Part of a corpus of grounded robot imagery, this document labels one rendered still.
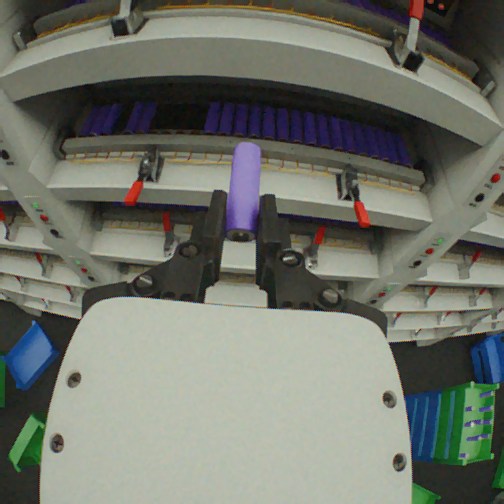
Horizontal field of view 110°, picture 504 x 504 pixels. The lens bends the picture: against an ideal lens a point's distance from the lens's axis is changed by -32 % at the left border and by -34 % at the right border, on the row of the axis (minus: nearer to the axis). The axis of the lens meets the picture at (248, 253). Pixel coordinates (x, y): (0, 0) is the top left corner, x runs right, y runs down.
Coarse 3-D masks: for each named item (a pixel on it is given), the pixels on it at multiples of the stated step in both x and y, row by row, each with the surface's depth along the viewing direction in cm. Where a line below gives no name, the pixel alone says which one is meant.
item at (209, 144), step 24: (72, 144) 31; (96, 144) 31; (120, 144) 31; (144, 144) 31; (168, 144) 32; (192, 144) 32; (216, 144) 32; (264, 144) 32; (288, 144) 33; (312, 168) 33; (336, 168) 34; (360, 168) 33; (384, 168) 33; (408, 168) 34
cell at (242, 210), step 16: (240, 144) 16; (240, 160) 15; (256, 160) 15; (240, 176) 15; (256, 176) 15; (240, 192) 14; (256, 192) 15; (240, 208) 14; (256, 208) 14; (240, 224) 13; (256, 224) 14; (240, 240) 14
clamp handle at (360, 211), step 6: (348, 186) 32; (354, 186) 32; (354, 192) 31; (354, 198) 30; (354, 204) 30; (360, 204) 29; (360, 210) 29; (360, 216) 28; (366, 216) 28; (360, 222) 28; (366, 222) 28
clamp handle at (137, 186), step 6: (144, 162) 30; (144, 168) 30; (150, 168) 31; (144, 174) 29; (138, 180) 29; (144, 180) 29; (132, 186) 28; (138, 186) 28; (132, 192) 27; (138, 192) 28; (126, 198) 27; (132, 198) 27; (126, 204) 27; (132, 204) 27
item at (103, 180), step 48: (336, 96) 36; (48, 144) 29; (432, 144) 33; (96, 192) 33; (144, 192) 33; (192, 192) 33; (288, 192) 33; (336, 192) 34; (384, 192) 35; (432, 192) 34
